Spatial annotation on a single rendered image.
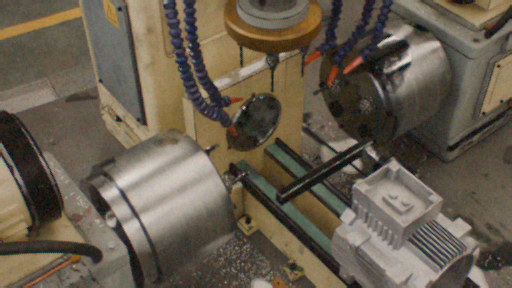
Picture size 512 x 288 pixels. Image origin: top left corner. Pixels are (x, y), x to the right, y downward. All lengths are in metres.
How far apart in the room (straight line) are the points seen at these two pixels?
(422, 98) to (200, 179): 0.55
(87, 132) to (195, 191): 0.69
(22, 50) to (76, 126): 1.78
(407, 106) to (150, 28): 0.56
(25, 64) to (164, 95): 2.09
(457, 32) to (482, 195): 0.41
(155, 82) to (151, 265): 0.41
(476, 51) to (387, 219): 0.53
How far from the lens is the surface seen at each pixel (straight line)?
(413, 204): 1.18
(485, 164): 1.77
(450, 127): 1.67
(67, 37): 3.61
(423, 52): 1.49
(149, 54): 1.36
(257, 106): 1.43
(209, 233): 1.20
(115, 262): 1.08
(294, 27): 1.19
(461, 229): 1.24
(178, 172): 1.17
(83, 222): 1.12
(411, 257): 1.17
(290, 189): 1.31
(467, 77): 1.57
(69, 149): 1.78
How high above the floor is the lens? 2.00
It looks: 45 degrees down
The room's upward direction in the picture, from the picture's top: 2 degrees clockwise
